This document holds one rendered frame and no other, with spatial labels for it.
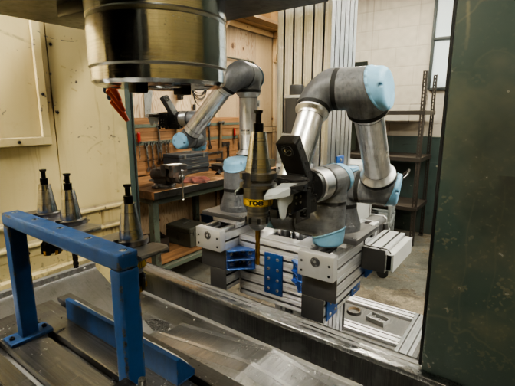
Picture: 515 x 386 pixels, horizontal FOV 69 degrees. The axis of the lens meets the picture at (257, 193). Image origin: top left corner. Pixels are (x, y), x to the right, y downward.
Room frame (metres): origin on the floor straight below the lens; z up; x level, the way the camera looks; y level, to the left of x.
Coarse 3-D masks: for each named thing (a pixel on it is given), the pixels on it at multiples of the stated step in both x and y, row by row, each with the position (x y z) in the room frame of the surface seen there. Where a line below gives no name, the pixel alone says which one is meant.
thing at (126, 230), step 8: (128, 208) 0.67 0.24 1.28; (136, 208) 0.69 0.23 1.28; (120, 216) 0.68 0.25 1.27; (128, 216) 0.67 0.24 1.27; (136, 216) 0.68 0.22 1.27; (120, 224) 0.67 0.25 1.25; (128, 224) 0.67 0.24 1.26; (136, 224) 0.67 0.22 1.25; (120, 232) 0.67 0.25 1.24; (128, 232) 0.66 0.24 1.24; (136, 232) 0.67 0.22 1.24; (128, 240) 0.66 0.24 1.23
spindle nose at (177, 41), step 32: (96, 0) 0.41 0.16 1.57; (128, 0) 0.40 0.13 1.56; (160, 0) 0.40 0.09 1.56; (192, 0) 0.41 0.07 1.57; (224, 0) 0.46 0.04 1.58; (96, 32) 0.41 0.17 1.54; (128, 32) 0.40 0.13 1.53; (160, 32) 0.40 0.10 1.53; (192, 32) 0.41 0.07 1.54; (224, 32) 0.46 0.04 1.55; (96, 64) 0.42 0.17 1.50; (128, 64) 0.40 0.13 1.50; (160, 64) 0.40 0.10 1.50; (192, 64) 0.42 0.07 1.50; (224, 64) 0.46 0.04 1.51
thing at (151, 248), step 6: (144, 246) 0.66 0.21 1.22; (150, 246) 0.66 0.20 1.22; (156, 246) 0.66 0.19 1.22; (162, 246) 0.66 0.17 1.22; (138, 252) 0.63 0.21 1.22; (144, 252) 0.63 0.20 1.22; (150, 252) 0.63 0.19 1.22; (156, 252) 0.63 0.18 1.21; (162, 252) 0.64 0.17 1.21; (138, 258) 0.61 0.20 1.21; (144, 258) 0.61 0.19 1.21
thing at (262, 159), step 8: (256, 136) 0.62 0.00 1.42; (264, 136) 0.63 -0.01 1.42; (256, 144) 0.62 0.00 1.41; (264, 144) 0.62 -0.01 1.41; (248, 152) 0.63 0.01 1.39; (256, 152) 0.62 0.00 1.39; (264, 152) 0.62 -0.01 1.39; (248, 160) 0.62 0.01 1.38; (256, 160) 0.62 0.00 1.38; (264, 160) 0.62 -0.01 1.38; (248, 168) 0.62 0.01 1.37; (256, 168) 0.61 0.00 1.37; (264, 168) 0.62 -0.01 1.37
